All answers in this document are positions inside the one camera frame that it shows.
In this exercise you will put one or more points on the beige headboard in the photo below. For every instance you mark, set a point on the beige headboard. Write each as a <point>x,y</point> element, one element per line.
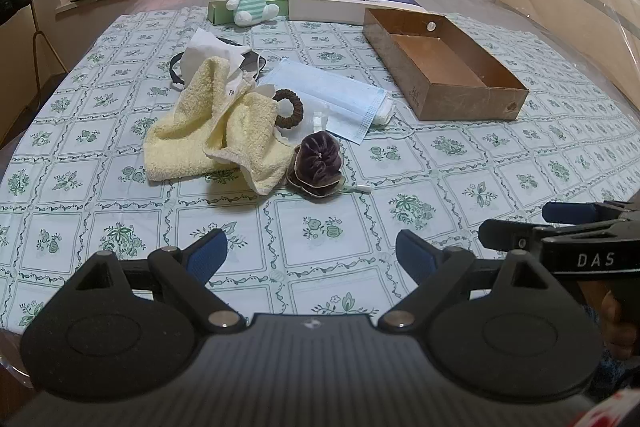
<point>575,7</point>

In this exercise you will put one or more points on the green carton box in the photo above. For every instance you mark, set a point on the green carton box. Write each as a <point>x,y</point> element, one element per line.
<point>219,11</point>

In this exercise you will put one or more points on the yellow towel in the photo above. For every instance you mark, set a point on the yellow towel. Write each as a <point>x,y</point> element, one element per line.
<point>175,142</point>

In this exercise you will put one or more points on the thin metal rack leg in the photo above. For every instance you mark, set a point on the thin metal rack leg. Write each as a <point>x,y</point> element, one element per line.
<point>37,52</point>

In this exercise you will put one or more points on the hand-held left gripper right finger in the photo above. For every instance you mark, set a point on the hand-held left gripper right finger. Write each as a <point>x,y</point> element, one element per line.
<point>415,254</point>

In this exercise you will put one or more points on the small clear plastic packet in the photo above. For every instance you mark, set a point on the small clear plastic packet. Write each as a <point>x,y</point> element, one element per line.
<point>320,118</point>

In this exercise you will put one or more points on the red and white cloth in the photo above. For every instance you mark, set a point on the red and white cloth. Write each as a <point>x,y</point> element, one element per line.
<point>615,414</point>

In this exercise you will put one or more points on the small white stick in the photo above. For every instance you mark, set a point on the small white stick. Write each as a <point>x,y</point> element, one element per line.
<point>360,189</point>

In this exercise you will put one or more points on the brown cardboard box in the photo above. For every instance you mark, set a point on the brown cardboard box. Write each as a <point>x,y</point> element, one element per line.
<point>450,67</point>

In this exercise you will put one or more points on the light blue face mask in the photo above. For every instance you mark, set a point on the light blue face mask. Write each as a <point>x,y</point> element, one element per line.
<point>325,92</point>

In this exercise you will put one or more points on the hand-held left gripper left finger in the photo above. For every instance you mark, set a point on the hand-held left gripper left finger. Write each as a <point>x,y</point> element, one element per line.
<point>207,257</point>

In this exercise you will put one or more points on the person's right hand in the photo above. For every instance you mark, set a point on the person's right hand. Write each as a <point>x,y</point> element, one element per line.
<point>622,327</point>

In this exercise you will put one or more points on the black headband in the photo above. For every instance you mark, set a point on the black headband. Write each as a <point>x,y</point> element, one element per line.
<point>172,72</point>

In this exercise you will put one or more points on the dark grey face mask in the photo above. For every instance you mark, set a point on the dark grey face mask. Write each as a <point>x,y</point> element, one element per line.
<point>249,61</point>

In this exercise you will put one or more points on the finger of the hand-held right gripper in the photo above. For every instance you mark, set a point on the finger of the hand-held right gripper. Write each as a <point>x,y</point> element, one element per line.
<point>505,234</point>
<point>570,213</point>

